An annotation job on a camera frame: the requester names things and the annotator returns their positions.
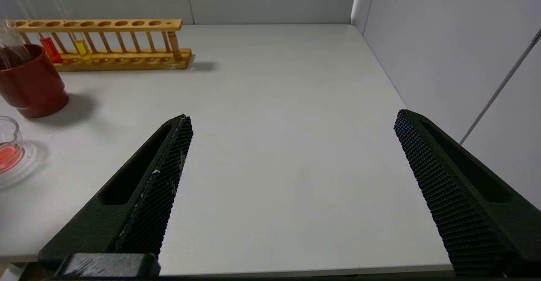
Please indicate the dark red plastic cup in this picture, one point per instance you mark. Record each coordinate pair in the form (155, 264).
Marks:
(34, 86)

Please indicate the test tube with red pigment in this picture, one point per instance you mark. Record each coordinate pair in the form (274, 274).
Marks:
(51, 50)
(6, 57)

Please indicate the test tube with yellow pigment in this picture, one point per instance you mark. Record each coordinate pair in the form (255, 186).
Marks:
(83, 49)

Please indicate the wooden test tube rack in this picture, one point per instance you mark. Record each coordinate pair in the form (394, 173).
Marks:
(177, 25)

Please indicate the empty glass test tube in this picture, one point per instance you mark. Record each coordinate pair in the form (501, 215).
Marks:
(17, 44)

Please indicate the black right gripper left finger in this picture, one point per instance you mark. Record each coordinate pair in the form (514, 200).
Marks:
(139, 205)

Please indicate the clear glass beaker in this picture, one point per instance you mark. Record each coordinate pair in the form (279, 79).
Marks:
(8, 150)

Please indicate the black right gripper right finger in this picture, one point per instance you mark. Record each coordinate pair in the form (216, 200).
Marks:
(465, 196)

